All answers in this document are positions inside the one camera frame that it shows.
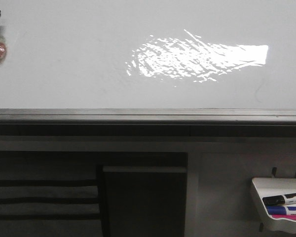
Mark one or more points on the white marker tray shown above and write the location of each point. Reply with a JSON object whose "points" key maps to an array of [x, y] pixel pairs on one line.
{"points": [[265, 187]]}

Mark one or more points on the white whiteboard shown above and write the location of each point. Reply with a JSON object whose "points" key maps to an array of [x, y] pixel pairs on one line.
{"points": [[148, 54]]}

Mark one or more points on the grey striped fabric organizer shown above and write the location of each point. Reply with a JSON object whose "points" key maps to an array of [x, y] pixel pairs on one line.
{"points": [[52, 194]]}

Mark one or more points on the pink marker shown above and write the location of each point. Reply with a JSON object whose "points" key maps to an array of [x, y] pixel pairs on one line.
{"points": [[289, 217]]}

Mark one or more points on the black capped marker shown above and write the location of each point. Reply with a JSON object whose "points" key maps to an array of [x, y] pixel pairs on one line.
{"points": [[284, 199]]}

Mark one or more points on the dark panel with white top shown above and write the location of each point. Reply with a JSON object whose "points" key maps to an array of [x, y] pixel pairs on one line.
{"points": [[146, 201]]}

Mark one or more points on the aluminium whiteboard ledge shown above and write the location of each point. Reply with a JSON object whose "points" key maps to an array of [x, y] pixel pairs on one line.
{"points": [[147, 116]]}

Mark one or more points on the black tray hook left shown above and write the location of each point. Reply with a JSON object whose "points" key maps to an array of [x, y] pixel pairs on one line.
{"points": [[274, 172]]}

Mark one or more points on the blue capped marker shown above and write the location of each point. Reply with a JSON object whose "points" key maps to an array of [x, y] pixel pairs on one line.
{"points": [[281, 210]]}

